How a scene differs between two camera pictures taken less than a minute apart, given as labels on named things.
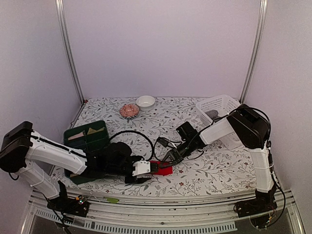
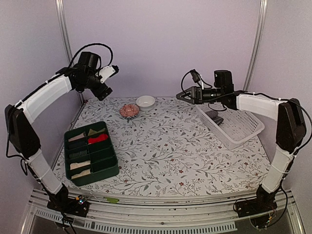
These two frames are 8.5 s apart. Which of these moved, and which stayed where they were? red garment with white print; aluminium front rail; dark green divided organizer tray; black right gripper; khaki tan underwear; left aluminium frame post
Moved: black right gripper; red garment with white print
Stayed: khaki tan underwear; dark green divided organizer tray; left aluminium frame post; aluminium front rail
